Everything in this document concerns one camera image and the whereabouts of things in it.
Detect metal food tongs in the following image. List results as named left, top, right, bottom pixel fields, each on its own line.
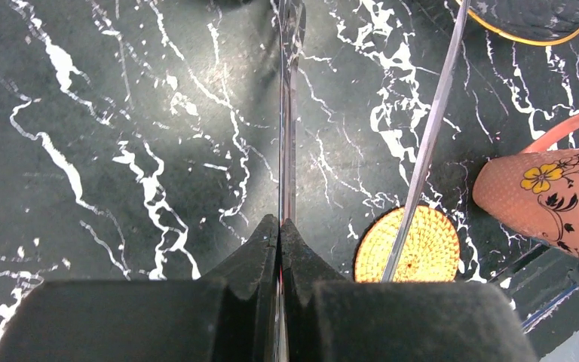
left=274, top=0, right=472, bottom=362

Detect three-tier glass gold stand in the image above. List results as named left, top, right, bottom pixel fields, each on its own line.
left=467, top=0, right=579, bottom=47

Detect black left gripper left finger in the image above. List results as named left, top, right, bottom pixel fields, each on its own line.
left=0, top=215, right=279, bottom=361

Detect pink floral mug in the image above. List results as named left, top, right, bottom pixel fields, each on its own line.
left=472, top=113, right=579, bottom=259

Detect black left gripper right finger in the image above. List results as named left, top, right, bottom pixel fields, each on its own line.
left=279, top=221, right=536, bottom=361

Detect centre woven rattan coaster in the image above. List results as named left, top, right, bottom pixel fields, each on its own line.
left=354, top=206, right=460, bottom=283

